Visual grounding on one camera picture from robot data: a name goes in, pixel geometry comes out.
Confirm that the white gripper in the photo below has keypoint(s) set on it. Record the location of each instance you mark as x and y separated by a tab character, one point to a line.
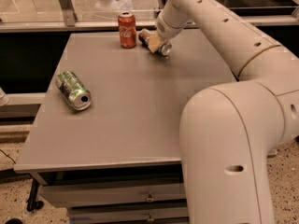
163	31

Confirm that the blue silver redbull can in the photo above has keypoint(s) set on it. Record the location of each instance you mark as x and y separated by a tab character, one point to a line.
163	50

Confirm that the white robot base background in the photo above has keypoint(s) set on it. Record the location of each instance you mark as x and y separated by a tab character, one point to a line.
113	5

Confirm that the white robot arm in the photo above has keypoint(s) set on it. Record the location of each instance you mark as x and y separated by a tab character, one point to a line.
226	131

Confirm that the red coke can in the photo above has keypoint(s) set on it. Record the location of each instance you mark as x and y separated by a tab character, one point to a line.
127	29

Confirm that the green soda can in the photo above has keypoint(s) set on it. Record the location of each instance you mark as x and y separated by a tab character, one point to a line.
73	90

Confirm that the grey drawer cabinet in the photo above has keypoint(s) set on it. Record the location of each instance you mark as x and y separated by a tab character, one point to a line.
130	131

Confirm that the top grey drawer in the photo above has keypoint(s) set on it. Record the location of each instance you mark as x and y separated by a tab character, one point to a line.
93	194

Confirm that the grey drawer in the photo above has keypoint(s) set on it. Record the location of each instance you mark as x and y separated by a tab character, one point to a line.
93	194
133	213

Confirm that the black caster leg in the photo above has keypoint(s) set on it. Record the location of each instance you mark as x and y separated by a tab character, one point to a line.
33	203

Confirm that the metal railing frame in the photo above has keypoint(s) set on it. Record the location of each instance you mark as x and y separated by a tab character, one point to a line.
34	15

